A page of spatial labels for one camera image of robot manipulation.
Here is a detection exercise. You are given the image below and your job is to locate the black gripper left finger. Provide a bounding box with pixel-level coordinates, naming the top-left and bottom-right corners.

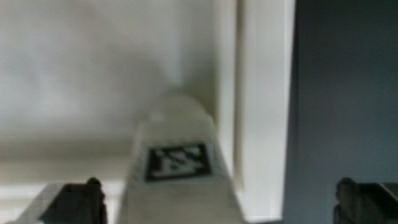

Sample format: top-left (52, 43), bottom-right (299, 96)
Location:
top-left (16, 177), bottom-right (109, 224)

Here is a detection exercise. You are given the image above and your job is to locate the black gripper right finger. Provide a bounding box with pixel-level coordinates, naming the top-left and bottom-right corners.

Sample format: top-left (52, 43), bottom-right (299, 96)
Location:
top-left (332, 178), bottom-right (398, 224)

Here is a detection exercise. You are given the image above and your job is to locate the white leg with tag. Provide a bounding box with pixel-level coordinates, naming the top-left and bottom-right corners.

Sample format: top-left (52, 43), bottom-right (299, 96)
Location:
top-left (117, 94), bottom-right (245, 224)

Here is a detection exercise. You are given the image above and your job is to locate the white square tabletop part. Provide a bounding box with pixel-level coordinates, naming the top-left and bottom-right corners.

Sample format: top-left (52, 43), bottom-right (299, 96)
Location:
top-left (0, 0), bottom-right (297, 224)

